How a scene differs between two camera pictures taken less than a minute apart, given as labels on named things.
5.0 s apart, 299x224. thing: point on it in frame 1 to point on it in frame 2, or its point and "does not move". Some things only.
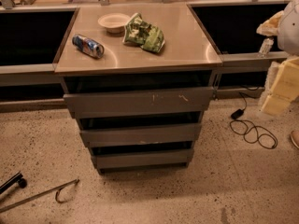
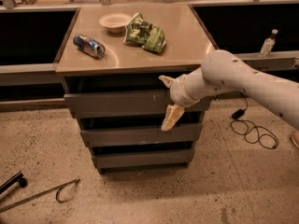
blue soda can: (88, 46) does not move
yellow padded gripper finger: (271, 26) to (167, 80)
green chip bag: (139, 33) does not move
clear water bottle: (265, 47) does not move
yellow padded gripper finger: (285, 89) to (174, 112)
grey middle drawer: (142, 135) does not move
